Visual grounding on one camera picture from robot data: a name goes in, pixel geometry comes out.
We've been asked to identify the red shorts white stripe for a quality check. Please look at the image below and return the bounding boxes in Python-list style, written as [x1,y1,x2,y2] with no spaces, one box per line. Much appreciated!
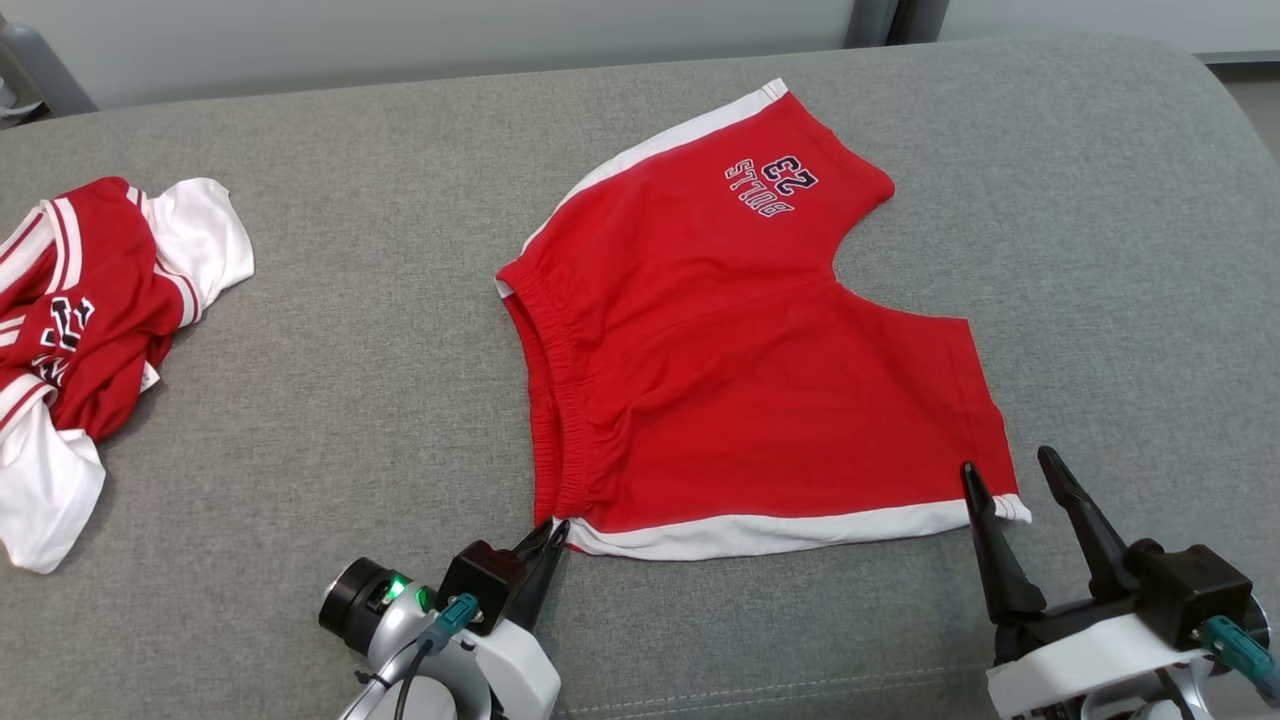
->
[495,78,1033,561]

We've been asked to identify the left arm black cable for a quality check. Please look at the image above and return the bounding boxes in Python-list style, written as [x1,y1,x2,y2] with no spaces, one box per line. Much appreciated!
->
[393,592,482,720]

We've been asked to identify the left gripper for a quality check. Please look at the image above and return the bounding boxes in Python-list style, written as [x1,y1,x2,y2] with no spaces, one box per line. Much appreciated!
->
[478,518,572,720]

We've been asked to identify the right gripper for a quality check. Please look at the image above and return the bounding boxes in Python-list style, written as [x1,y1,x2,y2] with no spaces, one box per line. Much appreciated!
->
[961,445,1217,720]

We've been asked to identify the grey metal partition post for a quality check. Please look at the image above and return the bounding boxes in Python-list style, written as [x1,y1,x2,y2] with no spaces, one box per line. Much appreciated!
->
[845,0,951,49]

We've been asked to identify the red Bulls jersey white sleeves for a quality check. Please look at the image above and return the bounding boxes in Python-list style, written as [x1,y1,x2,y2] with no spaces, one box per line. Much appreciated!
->
[0,176,256,575]

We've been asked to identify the grey metal shelf rack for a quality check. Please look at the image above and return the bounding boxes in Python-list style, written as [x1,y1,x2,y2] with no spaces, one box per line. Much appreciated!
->
[0,15,98,129]

